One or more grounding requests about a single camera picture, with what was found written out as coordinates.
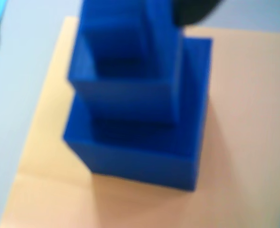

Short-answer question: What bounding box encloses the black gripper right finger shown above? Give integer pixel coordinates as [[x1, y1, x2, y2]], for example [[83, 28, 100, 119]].
[[172, 0, 224, 27]]

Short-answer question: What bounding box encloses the tiny blue cube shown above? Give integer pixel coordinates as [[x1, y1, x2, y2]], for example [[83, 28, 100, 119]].
[[79, 0, 152, 78]]

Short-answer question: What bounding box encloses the small blue cube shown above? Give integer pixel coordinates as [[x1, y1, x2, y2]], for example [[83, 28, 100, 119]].
[[67, 0, 185, 129]]

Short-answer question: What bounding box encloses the medium blue cube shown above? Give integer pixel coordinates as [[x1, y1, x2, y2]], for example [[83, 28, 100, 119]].
[[62, 37, 214, 192]]

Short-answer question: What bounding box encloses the orange paper square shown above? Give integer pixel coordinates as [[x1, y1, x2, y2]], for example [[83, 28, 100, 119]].
[[0, 16, 280, 228]]

